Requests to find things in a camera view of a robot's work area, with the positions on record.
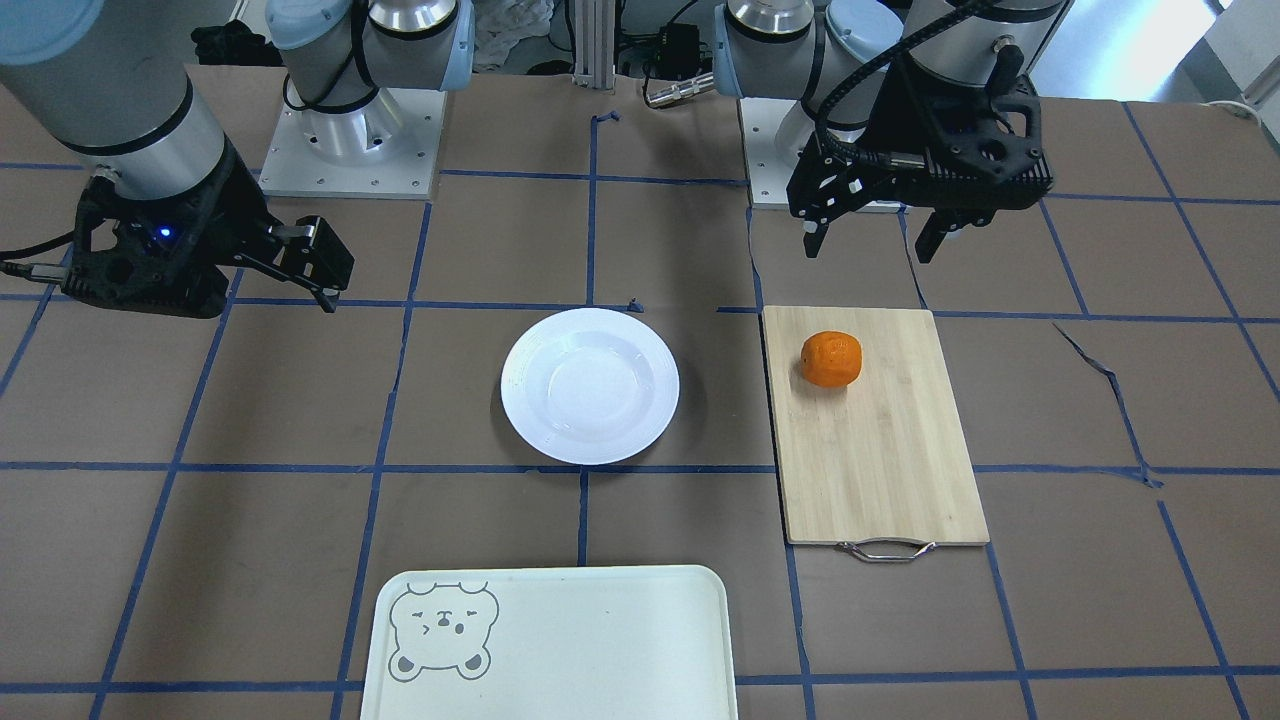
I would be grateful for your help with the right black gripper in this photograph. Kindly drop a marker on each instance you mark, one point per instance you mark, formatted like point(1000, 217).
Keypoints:
point(232, 212)

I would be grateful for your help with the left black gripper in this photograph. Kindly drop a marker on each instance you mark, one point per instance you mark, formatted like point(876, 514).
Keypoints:
point(903, 112)

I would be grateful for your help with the orange fruit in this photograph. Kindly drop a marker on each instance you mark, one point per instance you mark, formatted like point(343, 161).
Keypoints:
point(831, 359)

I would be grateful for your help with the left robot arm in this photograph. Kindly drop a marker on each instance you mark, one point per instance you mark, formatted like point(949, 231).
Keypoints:
point(831, 60)

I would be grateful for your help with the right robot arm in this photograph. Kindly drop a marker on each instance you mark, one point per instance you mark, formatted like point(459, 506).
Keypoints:
point(83, 70)

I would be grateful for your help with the cream bear tray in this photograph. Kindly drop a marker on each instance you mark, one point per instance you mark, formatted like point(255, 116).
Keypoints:
point(631, 642)

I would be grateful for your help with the bamboo cutting board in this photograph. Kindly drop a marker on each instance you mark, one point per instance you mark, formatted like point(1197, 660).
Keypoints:
point(880, 468)

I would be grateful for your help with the black power adapter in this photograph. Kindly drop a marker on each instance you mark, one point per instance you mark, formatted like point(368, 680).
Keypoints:
point(678, 54)

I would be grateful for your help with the white round plate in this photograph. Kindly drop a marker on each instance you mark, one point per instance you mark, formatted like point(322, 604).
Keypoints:
point(590, 386)

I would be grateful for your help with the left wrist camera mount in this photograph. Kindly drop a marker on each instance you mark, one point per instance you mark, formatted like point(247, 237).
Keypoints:
point(982, 146)

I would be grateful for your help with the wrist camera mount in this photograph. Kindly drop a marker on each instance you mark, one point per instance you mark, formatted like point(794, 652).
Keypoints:
point(146, 256)
point(982, 146)

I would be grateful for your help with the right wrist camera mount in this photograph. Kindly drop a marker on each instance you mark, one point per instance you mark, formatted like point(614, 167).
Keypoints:
point(146, 256)

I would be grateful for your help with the aluminium frame post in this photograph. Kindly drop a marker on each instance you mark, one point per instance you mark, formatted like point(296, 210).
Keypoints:
point(594, 28)

